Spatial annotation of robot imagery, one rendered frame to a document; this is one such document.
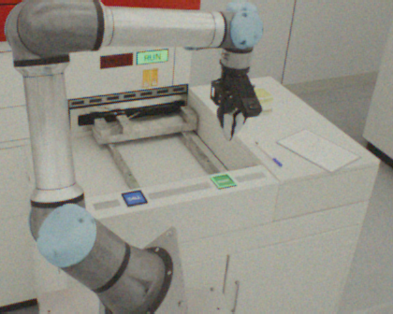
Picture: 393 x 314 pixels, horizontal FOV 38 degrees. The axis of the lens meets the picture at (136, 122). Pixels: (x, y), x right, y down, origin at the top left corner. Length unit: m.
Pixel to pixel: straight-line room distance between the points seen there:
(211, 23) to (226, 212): 0.62
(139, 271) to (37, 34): 0.49
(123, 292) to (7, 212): 1.09
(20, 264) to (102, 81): 0.82
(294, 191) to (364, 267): 1.31
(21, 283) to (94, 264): 1.32
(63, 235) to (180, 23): 0.46
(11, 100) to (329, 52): 2.99
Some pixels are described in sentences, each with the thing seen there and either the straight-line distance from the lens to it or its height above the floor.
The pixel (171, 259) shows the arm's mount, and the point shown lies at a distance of 1.17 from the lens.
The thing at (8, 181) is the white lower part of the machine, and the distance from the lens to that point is 2.06.
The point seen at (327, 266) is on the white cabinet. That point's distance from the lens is 1.98.
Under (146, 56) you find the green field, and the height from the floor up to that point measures 1.10.
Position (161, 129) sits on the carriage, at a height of 0.87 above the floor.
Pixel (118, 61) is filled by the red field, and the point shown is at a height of 1.10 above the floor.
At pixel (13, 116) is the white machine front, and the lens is 1.93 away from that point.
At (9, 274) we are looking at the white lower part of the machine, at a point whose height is 0.24.
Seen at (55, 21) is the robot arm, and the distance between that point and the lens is 1.03.
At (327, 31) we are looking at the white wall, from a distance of 4.35.
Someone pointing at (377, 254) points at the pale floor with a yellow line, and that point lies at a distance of 3.03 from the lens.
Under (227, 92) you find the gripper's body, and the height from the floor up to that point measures 1.24.
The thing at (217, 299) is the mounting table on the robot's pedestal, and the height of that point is 0.82.
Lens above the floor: 1.86
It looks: 29 degrees down
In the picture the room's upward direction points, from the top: 2 degrees clockwise
